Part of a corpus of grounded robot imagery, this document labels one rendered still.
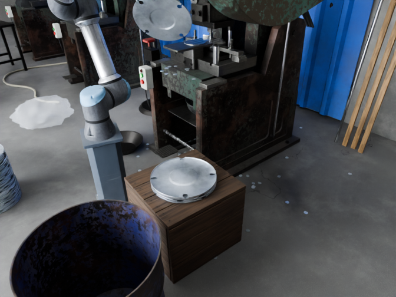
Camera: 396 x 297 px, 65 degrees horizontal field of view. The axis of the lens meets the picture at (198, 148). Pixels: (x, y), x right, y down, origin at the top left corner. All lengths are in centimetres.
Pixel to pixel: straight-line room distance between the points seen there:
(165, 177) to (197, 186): 15
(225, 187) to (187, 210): 21
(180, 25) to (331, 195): 127
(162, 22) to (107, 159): 73
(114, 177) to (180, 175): 44
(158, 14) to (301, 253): 133
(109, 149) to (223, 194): 61
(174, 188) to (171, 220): 16
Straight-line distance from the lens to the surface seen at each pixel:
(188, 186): 131
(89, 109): 150
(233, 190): 134
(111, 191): 172
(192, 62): 179
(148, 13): 163
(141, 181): 141
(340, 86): 276
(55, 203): 198
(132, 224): 117
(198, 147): 176
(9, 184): 202
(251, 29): 192
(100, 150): 157
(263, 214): 175
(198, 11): 178
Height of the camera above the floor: 121
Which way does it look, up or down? 32 degrees down
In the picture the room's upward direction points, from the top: 1 degrees counter-clockwise
